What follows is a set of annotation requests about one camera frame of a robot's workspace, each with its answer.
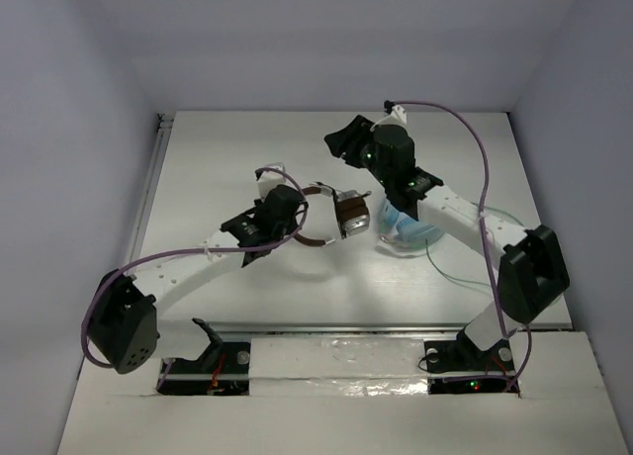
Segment aluminium rail front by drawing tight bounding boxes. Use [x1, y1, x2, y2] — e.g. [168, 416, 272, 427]
[158, 319, 574, 334]

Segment light blue headphones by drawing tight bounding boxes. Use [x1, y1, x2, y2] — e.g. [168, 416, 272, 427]
[376, 198, 444, 258]

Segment thin green headphone cable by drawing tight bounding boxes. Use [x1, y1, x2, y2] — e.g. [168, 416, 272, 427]
[424, 205, 525, 298]

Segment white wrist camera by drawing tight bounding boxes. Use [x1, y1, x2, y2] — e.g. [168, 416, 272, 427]
[372, 100, 407, 129]
[256, 162, 287, 200]

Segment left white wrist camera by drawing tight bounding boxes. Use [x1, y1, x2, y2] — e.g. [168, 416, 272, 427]
[256, 162, 287, 200]

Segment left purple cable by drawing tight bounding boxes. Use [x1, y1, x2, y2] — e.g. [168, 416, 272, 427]
[81, 166, 311, 392]

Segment brown silver headphones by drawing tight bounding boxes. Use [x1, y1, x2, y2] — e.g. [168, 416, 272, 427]
[294, 182, 372, 248]

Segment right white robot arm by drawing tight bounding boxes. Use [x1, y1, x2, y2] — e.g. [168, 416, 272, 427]
[324, 116, 570, 374]

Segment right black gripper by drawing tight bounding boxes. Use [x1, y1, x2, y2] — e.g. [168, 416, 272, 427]
[326, 116, 393, 188]

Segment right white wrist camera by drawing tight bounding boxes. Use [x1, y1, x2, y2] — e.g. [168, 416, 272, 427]
[372, 100, 407, 129]

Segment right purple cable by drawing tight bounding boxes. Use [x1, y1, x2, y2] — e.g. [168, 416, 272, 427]
[395, 98, 534, 392]

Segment purple cable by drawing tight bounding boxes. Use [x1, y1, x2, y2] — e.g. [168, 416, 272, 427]
[395, 98, 534, 392]
[81, 166, 311, 392]

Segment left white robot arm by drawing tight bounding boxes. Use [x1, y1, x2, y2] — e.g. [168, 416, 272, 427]
[81, 185, 308, 374]

